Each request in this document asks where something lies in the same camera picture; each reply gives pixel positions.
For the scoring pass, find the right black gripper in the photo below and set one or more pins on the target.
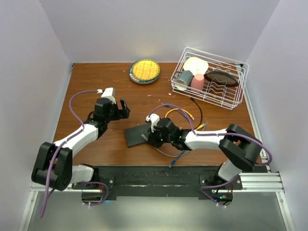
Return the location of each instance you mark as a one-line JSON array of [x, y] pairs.
[[152, 137]]

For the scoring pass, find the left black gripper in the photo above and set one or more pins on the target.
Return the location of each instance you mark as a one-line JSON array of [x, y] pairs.
[[121, 113]]

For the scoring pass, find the black network switch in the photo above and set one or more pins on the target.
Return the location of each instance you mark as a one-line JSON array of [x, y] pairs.
[[137, 135]]

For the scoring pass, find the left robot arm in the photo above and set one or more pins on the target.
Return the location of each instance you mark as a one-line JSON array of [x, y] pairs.
[[54, 163]]

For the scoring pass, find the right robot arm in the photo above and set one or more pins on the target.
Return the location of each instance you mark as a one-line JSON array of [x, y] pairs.
[[240, 148]]

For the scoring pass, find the yellow and green plate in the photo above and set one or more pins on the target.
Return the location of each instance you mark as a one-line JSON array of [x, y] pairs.
[[144, 71]]

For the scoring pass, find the grey mug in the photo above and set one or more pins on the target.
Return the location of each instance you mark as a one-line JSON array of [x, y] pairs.
[[183, 79]]

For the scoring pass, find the pink cup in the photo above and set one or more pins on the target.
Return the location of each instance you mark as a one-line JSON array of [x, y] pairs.
[[197, 83]]

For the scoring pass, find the white bowl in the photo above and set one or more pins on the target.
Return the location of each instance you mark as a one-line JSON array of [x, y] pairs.
[[196, 65]]

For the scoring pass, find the brown plate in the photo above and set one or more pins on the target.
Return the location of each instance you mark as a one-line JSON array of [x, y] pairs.
[[222, 78]]

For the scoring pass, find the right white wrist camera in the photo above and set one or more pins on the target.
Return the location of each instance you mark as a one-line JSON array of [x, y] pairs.
[[153, 119]]

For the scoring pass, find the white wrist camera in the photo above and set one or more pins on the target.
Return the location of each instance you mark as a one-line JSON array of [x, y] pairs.
[[153, 119], [108, 93]]

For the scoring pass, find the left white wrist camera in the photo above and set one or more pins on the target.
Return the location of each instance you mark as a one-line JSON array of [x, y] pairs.
[[108, 93]]

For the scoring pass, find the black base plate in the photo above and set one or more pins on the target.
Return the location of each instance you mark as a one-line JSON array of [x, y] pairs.
[[161, 181]]

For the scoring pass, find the white wire dish rack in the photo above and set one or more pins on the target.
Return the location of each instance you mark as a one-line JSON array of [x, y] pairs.
[[220, 95]]

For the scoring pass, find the aluminium frame rail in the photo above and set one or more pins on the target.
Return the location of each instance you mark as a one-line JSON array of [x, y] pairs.
[[259, 206]]

